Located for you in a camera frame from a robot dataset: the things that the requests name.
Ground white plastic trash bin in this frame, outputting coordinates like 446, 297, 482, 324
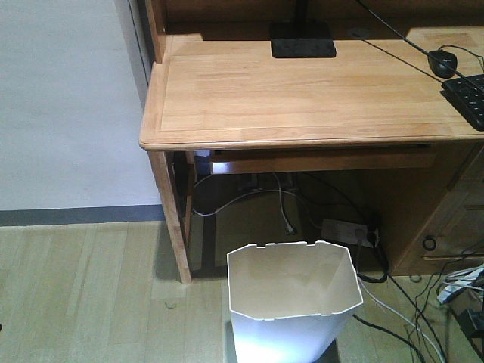
227, 240, 364, 362

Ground wooden desk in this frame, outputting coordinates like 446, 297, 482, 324
139, 1, 483, 284

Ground white power strip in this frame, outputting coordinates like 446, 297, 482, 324
321, 219, 380, 247

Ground black monitor stand base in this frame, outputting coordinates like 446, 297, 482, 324
269, 0, 337, 59

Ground wooden drawer cabinet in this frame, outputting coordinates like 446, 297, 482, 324
386, 143, 483, 275

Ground black computer mouse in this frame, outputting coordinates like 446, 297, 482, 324
427, 49, 458, 79

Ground black keyboard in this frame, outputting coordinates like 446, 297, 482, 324
442, 74, 483, 132

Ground grey cable under desk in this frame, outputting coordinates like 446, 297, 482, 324
191, 172, 322, 231

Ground white floor cable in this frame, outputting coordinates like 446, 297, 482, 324
357, 278, 447, 363

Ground black floor cable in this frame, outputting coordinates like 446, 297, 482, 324
352, 313, 428, 363

